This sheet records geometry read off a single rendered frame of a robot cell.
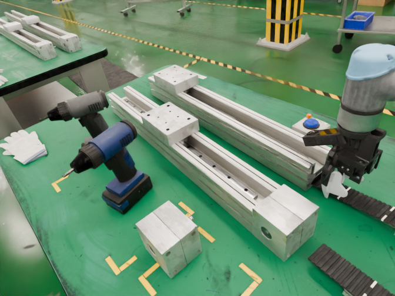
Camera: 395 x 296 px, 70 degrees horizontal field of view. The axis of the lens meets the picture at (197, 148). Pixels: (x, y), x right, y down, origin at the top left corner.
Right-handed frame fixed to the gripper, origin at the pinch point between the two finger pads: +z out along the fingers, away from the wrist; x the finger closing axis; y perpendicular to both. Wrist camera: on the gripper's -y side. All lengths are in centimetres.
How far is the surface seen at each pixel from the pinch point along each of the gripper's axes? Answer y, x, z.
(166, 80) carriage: -67, -5, -11
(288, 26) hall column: -203, 240, 53
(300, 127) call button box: -17.3, 9.9, -4.8
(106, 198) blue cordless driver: -35, -46, -3
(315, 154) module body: -7.0, 2.2, -5.2
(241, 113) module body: -34.4, 2.2, -6.3
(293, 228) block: 5.0, -21.9, -8.2
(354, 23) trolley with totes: -135, 259, 46
